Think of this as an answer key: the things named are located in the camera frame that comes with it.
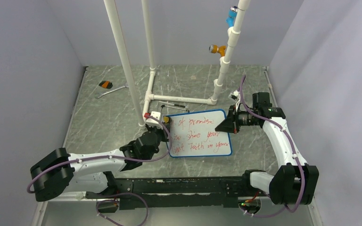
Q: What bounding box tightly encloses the blue nozzle fitting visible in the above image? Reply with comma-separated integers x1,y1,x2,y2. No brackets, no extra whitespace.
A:
226,6,239,27

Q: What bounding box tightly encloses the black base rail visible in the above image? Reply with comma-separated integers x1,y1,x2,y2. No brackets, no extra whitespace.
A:
85,176,260,210

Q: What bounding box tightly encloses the orange nozzle fitting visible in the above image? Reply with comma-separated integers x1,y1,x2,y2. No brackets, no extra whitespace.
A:
209,45,227,57

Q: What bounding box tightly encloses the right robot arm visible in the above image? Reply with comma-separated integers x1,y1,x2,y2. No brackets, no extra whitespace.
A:
215,90,319,205

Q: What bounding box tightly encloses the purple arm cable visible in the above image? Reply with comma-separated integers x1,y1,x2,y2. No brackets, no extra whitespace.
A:
27,114,173,194
237,74,306,218

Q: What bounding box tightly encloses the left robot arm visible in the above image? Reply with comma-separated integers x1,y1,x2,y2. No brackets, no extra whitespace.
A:
26,123,170,202

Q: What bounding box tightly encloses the blue framed whiteboard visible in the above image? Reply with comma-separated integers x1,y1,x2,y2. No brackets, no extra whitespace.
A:
168,109,232,158

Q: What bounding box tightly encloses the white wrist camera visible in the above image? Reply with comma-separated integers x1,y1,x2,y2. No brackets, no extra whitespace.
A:
228,90,240,102
143,111,163,129

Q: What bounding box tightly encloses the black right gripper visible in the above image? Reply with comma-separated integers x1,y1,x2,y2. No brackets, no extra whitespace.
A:
215,105,259,134

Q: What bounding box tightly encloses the orange black small tool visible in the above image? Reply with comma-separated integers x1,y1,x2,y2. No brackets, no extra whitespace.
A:
99,81,113,89

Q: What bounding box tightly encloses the silver wrench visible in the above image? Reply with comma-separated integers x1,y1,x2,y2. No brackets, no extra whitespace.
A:
95,84,129,99

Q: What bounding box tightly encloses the black whiteboard marker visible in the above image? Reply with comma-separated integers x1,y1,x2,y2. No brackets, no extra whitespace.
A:
158,101,190,113

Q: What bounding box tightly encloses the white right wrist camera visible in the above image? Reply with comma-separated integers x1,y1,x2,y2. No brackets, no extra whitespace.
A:
228,90,240,102

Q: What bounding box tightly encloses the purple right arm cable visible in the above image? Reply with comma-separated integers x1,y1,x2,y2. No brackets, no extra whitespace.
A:
237,74,306,218

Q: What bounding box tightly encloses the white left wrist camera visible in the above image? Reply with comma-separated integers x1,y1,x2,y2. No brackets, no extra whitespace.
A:
143,111,163,129

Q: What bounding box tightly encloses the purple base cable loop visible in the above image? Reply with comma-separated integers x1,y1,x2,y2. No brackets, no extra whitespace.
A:
96,194,150,226

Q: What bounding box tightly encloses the yellow black eraser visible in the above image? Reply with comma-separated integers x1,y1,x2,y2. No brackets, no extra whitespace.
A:
163,116,171,124

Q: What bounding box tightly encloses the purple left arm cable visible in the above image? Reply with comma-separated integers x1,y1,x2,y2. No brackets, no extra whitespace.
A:
27,114,173,194

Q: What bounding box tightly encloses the white pvc pipe frame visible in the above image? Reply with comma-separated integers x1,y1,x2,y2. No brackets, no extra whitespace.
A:
104,0,251,127

